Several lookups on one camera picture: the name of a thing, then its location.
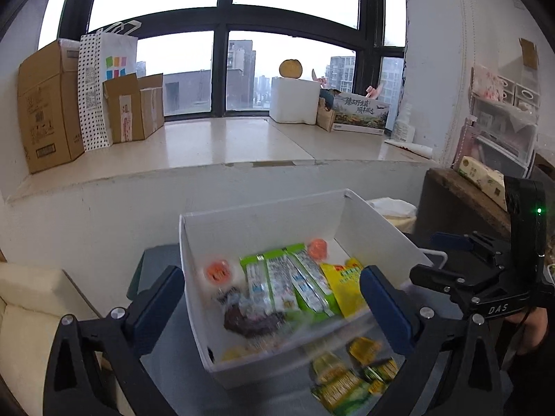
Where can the dark wooden side table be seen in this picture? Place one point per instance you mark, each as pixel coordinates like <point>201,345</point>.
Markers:
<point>450,203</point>

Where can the large cardboard box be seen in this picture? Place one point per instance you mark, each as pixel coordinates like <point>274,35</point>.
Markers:
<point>48,106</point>

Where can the green snack pack front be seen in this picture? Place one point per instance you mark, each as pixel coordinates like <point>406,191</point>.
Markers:
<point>269,282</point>

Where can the beige tissue box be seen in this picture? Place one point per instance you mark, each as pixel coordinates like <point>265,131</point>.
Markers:
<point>489,181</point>

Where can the dotted white paper bag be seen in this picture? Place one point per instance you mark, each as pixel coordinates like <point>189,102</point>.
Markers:
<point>106,54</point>

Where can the dark plum snack packet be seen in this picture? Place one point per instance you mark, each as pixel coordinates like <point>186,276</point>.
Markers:
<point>251,325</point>

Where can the red lid jelly cup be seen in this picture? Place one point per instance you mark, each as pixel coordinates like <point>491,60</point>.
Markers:
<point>218,273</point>

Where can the green snack pack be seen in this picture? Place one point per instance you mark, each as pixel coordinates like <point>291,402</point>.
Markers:
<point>269,282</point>
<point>313,292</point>

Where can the yellow snack bag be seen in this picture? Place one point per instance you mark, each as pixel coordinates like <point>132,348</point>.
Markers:
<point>343,281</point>

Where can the white bottle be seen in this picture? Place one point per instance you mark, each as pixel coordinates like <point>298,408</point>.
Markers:
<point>403,131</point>

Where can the small cardboard box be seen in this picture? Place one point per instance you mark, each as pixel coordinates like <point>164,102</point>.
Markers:
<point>135,106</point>

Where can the cream leather sofa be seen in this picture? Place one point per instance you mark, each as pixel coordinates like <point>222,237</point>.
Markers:
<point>33,301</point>

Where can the white storage box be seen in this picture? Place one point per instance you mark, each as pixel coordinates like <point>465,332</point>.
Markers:
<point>349,225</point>

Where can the pink jelly cup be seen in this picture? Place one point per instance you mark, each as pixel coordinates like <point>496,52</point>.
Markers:
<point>317,250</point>

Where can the white foam box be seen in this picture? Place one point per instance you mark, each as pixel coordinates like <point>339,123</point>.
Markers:
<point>294,101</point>

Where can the black window frame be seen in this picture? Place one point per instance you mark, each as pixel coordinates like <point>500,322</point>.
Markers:
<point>367,40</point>

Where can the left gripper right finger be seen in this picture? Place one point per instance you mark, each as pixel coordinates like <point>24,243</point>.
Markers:
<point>451,362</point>

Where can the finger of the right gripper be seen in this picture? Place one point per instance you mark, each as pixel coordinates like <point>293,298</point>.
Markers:
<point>447,241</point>

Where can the person's right hand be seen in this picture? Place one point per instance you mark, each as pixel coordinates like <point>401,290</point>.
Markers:
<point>534,323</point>

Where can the small green garlic packet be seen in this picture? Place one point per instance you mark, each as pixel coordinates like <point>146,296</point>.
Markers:
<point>337,387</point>

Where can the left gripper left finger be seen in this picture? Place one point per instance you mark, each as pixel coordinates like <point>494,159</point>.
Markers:
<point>74,383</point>

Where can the printed landscape carton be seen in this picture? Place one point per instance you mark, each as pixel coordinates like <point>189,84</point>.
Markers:
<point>355,113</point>

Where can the round orange fruit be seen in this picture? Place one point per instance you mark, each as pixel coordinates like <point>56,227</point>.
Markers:
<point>291,68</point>

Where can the clear drawer organizer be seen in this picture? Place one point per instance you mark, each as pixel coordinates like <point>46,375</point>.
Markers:
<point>501,130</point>

